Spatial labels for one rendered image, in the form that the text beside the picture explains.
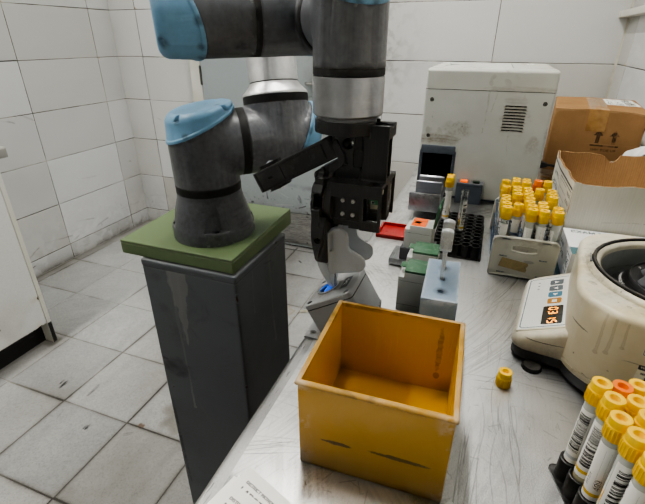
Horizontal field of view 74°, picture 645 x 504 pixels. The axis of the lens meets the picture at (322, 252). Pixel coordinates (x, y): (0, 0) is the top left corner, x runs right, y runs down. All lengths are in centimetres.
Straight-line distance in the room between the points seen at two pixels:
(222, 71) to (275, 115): 202
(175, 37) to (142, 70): 269
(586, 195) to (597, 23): 165
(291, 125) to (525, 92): 54
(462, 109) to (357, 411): 83
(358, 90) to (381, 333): 25
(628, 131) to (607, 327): 102
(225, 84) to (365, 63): 234
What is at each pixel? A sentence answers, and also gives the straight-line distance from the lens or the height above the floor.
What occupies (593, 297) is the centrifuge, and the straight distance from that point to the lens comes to 54.
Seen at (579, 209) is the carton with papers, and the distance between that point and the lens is 84.
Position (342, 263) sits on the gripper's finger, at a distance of 52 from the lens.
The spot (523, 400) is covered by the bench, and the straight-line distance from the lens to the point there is 55.
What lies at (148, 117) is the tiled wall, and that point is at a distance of 324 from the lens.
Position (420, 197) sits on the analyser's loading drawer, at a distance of 96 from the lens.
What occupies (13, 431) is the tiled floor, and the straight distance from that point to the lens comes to 195.
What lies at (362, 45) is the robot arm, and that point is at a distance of 44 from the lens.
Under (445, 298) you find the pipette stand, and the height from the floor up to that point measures 98.
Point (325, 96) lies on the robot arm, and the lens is 45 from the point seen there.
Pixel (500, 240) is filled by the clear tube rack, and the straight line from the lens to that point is 76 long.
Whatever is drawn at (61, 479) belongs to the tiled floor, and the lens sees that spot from 172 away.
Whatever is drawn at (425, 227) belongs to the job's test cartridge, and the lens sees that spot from 73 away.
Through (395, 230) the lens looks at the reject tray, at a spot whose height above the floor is 88.
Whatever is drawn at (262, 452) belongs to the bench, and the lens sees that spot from 46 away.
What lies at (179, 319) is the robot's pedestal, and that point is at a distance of 87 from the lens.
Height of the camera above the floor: 123
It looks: 26 degrees down
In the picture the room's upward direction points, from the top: straight up
